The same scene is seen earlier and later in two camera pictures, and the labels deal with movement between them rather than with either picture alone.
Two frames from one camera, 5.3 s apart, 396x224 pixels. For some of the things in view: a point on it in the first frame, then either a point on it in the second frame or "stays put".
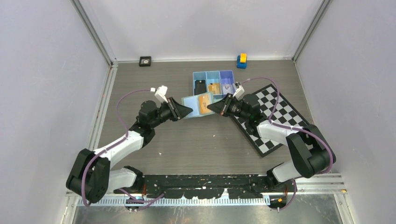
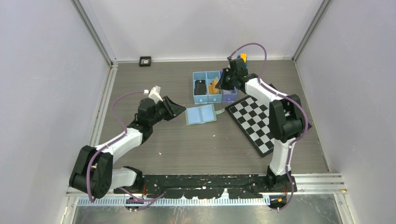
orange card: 204,101 to 211,88
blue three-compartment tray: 219,83 stays put
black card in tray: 200,87 stays put
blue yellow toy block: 242,60 stays put
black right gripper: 222,107 to 221,84
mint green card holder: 198,103 to 201,114
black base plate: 201,186 stays put
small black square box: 145,61 stays put
